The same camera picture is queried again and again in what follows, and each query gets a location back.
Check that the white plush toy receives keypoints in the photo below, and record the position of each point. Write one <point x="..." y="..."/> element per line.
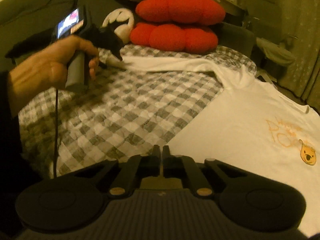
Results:
<point x="125" y="31"/>

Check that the red puffy cushion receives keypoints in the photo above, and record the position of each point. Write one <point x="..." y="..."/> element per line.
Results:
<point x="180" y="8"/>
<point x="175" y="38"/>

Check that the star-patterned curtain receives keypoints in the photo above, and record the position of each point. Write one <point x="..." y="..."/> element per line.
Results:
<point x="292" y="30"/>
<point x="313" y="67"/>

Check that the grey cloth on chair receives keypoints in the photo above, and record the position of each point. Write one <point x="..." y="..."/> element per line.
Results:
<point x="277" y="51"/>

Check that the person's left forearm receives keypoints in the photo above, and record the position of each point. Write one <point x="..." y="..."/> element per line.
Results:
<point x="10" y="142"/>

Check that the grey checked blanket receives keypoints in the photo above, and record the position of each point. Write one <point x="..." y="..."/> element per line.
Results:
<point x="125" y="110"/>

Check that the person's left hand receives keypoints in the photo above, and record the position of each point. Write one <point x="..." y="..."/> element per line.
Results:
<point x="45" y="70"/>

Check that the white t-shirt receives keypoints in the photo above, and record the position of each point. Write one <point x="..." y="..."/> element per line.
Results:
<point x="237" y="130"/>

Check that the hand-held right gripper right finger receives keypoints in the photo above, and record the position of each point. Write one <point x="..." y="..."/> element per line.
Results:
<point x="167" y="160"/>

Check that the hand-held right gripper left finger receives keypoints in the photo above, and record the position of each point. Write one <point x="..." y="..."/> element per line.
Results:
<point x="156" y="160"/>

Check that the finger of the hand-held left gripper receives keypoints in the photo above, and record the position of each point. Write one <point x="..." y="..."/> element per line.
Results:
<point x="117" y="48"/>

